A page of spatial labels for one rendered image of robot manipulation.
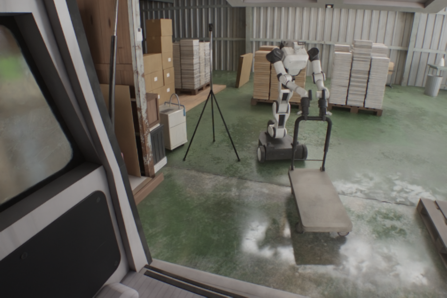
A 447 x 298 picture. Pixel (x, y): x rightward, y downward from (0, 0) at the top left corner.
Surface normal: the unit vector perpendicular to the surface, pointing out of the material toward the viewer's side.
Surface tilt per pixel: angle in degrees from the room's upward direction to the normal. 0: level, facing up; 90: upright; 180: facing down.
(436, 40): 90
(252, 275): 0
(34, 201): 0
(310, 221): 0
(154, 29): 90
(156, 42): 90
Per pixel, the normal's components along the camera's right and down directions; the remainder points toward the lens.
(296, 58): 0.14, 0.15
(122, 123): -0.33, 0.34
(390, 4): -0.32, 0.07
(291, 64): 0.15, 0.80
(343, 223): 0.00, -0.93
